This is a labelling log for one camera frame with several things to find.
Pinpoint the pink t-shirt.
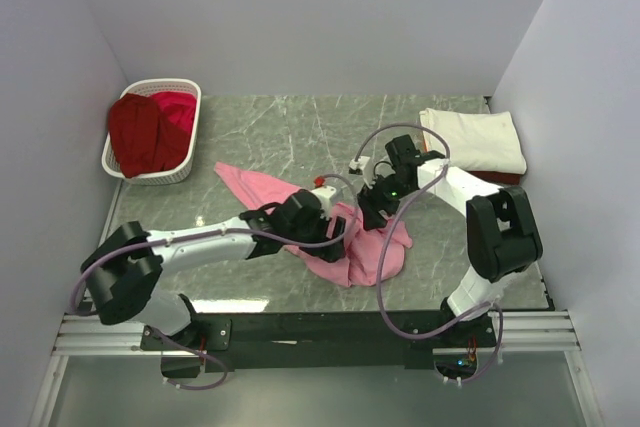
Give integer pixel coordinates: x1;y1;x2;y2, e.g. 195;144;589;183
214;162;413;287

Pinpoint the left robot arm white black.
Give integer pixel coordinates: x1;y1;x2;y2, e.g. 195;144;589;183
81;187;352;338

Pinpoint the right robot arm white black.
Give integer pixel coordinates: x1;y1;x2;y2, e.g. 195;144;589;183
349;135;543;321

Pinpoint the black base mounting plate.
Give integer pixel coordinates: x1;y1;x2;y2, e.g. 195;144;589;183
140;310;496;376

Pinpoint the folded white t-shirt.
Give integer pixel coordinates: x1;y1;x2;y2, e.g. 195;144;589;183
419;109;527;175

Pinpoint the folded dark red t-shirt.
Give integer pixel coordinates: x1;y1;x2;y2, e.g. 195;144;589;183
469;171;522;186

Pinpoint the crimson red t-shirt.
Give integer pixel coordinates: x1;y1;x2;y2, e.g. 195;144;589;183
151;91;197;134

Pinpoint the white perforated laundry basket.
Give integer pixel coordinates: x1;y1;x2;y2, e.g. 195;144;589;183
101;78;202;186

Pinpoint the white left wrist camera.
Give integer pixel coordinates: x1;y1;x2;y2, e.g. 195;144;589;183
311;176;343;214

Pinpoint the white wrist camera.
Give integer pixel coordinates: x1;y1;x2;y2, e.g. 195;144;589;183
311;176;343;214
349;156;374;187

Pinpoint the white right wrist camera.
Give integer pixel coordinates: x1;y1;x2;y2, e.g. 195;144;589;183
349;156;374;187

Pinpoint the aluminium rail frame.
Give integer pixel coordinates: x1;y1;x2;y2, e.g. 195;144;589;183
29;311;604;426

